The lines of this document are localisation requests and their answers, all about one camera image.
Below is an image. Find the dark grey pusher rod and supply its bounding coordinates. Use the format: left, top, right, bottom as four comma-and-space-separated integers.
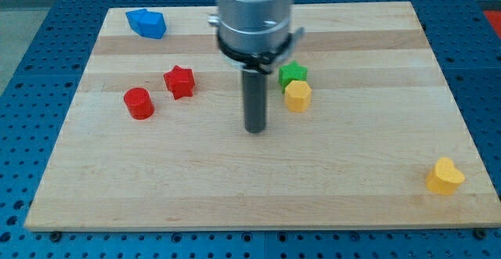
241, 70, 267, 134

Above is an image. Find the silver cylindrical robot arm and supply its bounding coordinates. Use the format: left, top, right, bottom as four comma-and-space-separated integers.
207, 0, 304, 134

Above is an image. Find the green star block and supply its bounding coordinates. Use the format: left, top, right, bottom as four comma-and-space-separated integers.
279, 61, 308, 92

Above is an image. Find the yellow hexagon block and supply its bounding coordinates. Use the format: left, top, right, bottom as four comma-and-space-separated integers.
284, 81, 312, 113

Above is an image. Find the red star block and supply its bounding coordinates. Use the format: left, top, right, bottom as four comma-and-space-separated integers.
163, 65, 195, 100

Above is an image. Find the red cylinder block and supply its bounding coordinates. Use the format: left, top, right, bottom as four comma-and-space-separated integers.
124, 88, 154, 120

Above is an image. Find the wooden board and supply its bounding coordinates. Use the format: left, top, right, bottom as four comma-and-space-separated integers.
25, 2, 500, 232

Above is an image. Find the blue pentagon block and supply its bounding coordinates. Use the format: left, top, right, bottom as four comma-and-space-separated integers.
138, 11, 167, 39

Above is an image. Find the blue cube block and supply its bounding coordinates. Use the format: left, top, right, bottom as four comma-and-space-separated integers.
125, 9, 147, 35

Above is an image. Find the yellow heart block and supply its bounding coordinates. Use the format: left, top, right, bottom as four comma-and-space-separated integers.
425, 156, 466, 196

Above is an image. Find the black clamp ring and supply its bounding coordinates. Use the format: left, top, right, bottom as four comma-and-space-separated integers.
216, 31, 294, 75

